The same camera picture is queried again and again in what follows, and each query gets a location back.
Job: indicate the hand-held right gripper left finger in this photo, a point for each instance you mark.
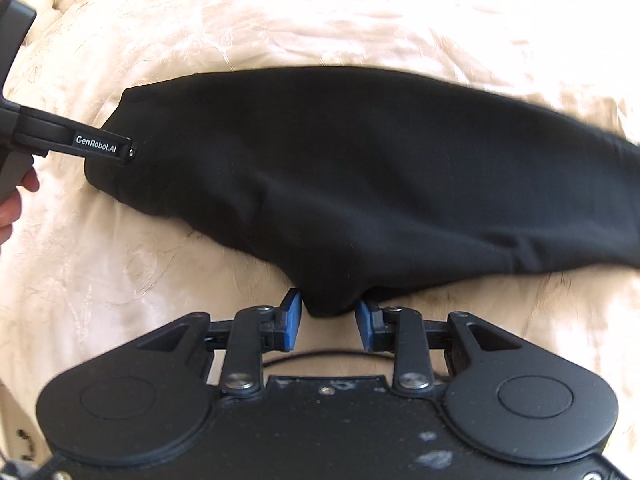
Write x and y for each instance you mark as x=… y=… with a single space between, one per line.
x=292 y=321

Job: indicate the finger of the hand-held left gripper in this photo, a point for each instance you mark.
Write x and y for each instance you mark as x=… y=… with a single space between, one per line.
x=125 y=153

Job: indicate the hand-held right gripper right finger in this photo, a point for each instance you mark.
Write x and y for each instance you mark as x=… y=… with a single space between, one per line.
x=364 y=323

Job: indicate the black pants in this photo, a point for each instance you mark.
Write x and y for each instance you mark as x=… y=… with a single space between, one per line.
x=325 y=170

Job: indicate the person's left hand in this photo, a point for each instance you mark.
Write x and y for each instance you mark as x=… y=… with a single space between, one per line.
x=10 y=215

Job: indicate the cream embroidered bedspread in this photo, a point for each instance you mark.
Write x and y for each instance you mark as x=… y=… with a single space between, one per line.
x=350 y=10

